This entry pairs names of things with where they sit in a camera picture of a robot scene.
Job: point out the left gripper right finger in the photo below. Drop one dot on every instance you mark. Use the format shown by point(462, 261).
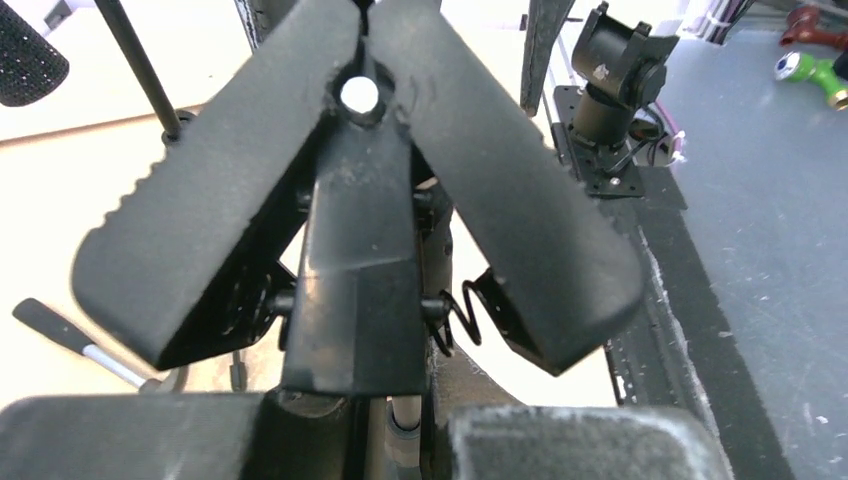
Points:
point(479, 431)

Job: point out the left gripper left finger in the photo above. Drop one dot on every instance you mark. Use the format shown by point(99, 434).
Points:
point(158, 436)

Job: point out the black round-base mic stand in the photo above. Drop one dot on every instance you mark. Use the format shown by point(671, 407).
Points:
point(293, 195)

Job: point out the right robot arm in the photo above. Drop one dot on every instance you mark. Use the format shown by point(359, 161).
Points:
point(604, 125)

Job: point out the black microphone silver grille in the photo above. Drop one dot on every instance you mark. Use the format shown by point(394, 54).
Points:
point(31, 68)

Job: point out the small claw hammer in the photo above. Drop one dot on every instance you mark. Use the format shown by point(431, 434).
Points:
point(60, 331)

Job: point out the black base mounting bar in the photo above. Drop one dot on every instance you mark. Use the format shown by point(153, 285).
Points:
point(680, 350)

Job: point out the green toy figure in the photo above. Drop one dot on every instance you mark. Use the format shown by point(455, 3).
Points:
point(799, 67)

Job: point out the red brown object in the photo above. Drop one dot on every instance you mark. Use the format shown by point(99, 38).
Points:
point(803, 27)

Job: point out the black tripod stand shock mount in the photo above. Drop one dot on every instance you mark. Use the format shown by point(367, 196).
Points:
point(172, 120)

